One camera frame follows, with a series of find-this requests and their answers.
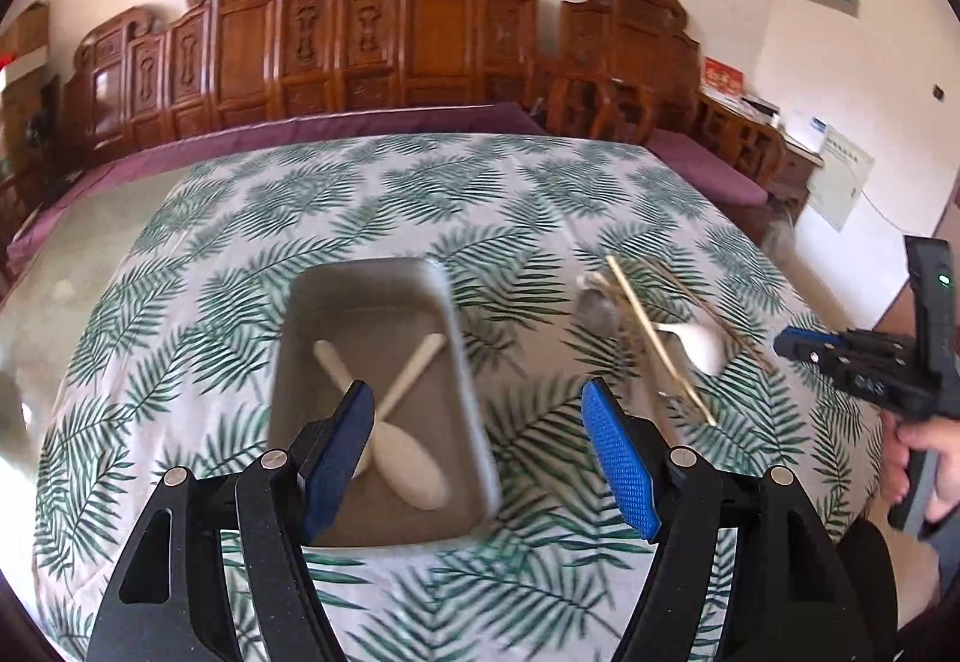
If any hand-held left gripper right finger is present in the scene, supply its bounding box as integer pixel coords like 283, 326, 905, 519
581, 377, 875, 662

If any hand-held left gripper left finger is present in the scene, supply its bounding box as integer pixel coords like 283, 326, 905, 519
86, 381, 376, 662

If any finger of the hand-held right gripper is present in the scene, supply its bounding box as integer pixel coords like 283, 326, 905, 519
774, 326, 914, 371
829, 356, 910, 408

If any light bamboo chopstick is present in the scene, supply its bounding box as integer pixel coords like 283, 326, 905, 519
606, 255, 719, 426

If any grey metal tray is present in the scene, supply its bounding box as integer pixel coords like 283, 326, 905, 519
268, 257, 502, 550

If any person's right hand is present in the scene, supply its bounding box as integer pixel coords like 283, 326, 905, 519
879, 416, 960, 520

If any wooden spoon pointing left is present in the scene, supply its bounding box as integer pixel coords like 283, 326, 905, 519
313, 339, 451, 511

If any short purple seat cushion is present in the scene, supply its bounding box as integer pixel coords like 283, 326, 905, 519
643, 128, 767, 211

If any blue and white box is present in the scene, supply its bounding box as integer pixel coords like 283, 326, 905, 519
786, 106, 830, 155

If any leaf-printed tablecloth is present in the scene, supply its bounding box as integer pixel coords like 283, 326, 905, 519
30, 133, 890, 662

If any red box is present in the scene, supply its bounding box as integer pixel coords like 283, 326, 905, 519
701, 56, 748, 98

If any wooden armchair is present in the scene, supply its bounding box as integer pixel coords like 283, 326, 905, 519
541, 68, 659, 148

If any long purple seat cushion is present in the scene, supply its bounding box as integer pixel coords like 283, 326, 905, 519
6, 102, 550, 269

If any short carved wooden sofa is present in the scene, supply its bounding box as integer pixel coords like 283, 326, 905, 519
559, 0, 788, 198

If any long carved wooden sofa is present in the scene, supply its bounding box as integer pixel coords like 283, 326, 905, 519
60, 0, 542, 168

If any white wall poster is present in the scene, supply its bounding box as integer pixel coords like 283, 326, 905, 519
806, 126, 876, 232

